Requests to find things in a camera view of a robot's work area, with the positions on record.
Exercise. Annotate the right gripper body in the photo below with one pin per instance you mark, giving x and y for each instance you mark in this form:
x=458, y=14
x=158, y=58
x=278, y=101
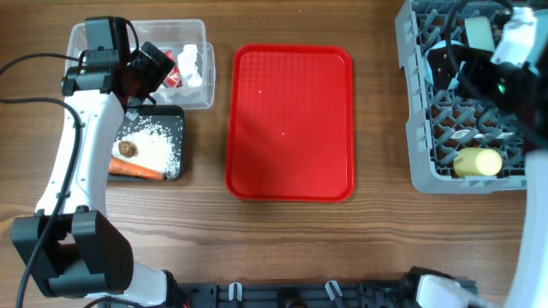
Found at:
x=479, y=73

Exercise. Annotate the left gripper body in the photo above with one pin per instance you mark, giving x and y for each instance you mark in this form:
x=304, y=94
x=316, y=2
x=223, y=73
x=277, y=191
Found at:
x=149, y=73

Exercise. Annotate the red snack wrapper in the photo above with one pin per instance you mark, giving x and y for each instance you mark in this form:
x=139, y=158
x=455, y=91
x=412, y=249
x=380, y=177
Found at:
x=174, y=78

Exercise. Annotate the white tissue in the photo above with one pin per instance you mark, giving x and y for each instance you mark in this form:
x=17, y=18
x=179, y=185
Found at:
x=188, y=66

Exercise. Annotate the brown mushroom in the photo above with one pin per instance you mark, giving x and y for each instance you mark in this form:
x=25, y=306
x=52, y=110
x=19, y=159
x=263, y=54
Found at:
x=127, y=148

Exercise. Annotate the white rice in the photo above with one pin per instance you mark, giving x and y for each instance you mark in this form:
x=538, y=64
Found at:
x=154, y=149

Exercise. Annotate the yellow cup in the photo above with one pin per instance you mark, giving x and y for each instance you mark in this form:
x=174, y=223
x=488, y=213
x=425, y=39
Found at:
x=477, y=162

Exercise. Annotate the orange carrot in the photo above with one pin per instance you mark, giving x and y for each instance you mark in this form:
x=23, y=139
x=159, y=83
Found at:
x=120, y=167

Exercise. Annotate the green bowl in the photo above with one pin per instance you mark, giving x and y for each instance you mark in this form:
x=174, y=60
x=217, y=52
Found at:
x=479, y=35

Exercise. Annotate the light blue bowl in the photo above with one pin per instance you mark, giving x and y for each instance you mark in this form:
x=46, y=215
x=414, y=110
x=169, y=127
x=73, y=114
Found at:
x=439, y=71

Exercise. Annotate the white plastic spoon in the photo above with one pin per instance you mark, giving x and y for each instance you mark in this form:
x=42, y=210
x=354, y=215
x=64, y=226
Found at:
x=470, y=134

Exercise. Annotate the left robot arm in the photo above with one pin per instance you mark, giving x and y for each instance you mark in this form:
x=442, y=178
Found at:
x=69, y=247

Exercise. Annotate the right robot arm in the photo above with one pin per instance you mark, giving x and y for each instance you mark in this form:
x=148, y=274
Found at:
x=529, y=286

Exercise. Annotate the grey dishwasher rack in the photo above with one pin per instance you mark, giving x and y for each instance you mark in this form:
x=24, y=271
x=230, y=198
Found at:
x=518, y=105

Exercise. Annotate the clear plastic bin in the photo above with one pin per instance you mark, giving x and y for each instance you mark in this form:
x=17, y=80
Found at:
x=164, y=34

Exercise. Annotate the red serving tray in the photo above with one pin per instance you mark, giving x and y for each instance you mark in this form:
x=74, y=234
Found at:
x=291, y=124

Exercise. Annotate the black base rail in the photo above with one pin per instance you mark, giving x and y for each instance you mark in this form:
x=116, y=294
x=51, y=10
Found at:
x=366, y=294

